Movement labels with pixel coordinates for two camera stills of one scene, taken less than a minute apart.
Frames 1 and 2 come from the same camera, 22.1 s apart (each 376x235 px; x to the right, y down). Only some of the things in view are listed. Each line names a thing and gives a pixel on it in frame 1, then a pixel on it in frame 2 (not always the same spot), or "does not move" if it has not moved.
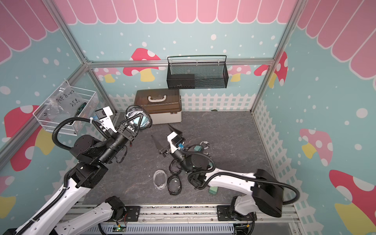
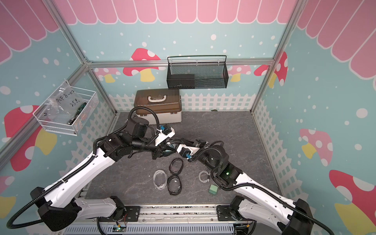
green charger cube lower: (213, 190) does not move
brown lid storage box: (164, 105) does not move
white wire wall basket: (65, 103) does not move
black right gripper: (163, 151) -> (201, 144)
